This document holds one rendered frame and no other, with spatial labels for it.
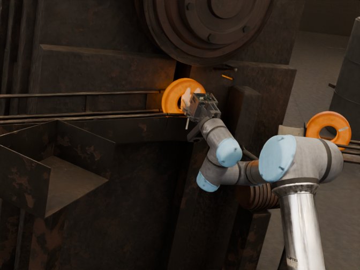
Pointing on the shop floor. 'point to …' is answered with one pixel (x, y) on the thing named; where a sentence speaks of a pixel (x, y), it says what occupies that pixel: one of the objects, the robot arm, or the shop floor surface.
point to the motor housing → (249, 226)
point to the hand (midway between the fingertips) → (185, 96)
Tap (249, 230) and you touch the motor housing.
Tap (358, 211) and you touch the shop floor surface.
